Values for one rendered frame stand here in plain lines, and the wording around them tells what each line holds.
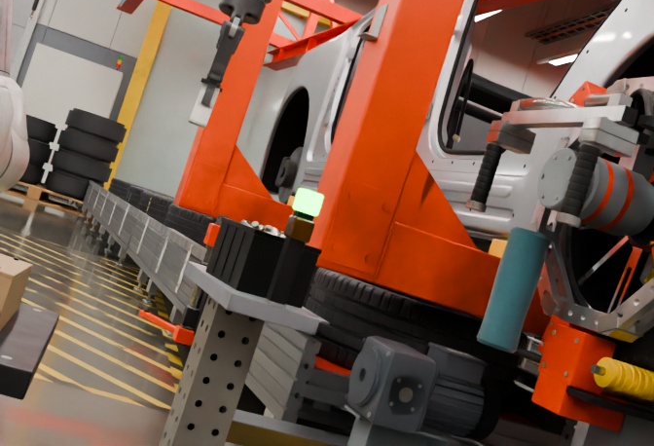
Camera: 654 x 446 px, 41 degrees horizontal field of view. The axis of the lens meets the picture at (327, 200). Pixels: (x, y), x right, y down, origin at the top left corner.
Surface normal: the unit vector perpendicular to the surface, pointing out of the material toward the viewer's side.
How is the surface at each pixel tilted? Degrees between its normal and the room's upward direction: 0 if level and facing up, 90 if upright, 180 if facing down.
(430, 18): 90
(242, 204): 90
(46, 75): 90
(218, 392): 90
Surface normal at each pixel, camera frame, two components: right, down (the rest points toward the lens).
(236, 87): 0.32, 0.07
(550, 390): -0.89, -0.30
